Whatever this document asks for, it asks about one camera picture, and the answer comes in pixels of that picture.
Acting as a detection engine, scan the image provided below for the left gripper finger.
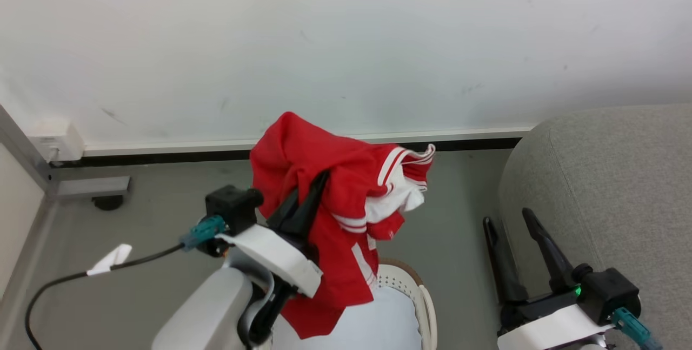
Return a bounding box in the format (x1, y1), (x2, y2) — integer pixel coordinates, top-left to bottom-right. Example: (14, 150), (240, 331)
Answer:
(266, 188), (302, 230)
(283, 170), (331, 243)

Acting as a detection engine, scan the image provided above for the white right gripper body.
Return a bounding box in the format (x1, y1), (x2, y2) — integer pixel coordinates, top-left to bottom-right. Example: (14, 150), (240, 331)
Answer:
(496, 292), (616, 350)

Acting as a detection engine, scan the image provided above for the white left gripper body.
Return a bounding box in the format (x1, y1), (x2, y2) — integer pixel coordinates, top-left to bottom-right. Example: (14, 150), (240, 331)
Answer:
(215, 223), (324, 299)

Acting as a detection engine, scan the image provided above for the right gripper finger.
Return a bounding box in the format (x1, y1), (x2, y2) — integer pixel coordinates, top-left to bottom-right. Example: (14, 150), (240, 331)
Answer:
(522, 208), (577, 294)
(483, 216), (529, 304)

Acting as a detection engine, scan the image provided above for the red white-striped sports garment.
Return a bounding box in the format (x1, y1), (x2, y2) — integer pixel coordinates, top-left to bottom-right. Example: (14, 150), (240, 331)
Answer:
(249, 111), (436, 340)

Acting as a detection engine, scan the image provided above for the white perforated laundry basket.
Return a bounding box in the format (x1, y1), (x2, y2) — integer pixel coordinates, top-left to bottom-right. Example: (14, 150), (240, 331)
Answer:
(377, 257), (438, 350)

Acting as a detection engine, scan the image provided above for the grey fabric sofa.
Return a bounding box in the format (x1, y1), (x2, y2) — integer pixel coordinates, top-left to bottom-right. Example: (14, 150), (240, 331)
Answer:
(497, 103), (692, 350)

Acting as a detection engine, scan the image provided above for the black caster wheel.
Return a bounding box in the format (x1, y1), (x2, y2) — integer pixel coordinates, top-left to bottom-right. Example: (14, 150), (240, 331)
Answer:
(92, 195), (125, 212)

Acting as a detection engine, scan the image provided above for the teal left cable connector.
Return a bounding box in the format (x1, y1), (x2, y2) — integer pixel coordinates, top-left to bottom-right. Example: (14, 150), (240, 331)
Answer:
(180, 215), (228, 252)

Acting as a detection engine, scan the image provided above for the teal cable connector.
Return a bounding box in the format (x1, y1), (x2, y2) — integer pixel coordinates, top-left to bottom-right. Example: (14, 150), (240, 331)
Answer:
(613, 307), (664, 350)
(180, 215), (228, 252)

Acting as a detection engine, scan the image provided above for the teal right cable connector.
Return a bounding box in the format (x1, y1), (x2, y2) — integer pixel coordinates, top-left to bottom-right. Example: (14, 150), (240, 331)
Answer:
(613, 307), (664, 350)

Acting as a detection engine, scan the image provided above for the white wall skirting strip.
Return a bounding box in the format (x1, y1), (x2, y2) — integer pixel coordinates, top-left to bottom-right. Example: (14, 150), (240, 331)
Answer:
(82, 127), (536, 158)

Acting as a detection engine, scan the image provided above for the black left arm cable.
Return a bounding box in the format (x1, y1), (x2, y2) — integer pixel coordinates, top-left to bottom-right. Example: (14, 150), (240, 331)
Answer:
(24, 242), (187, 350)

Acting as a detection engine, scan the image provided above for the white cable tag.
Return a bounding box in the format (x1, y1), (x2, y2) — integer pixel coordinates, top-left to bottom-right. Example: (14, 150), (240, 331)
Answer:
(86, 243), (133, 276)

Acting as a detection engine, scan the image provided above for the grey metal frame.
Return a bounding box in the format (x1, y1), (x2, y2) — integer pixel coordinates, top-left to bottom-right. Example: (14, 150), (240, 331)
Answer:
(0, 105), (131, 202)

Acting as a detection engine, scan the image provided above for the white wall socket box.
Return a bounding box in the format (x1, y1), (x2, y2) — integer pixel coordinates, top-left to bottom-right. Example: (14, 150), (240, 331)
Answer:
(30, 118), (86, 163)

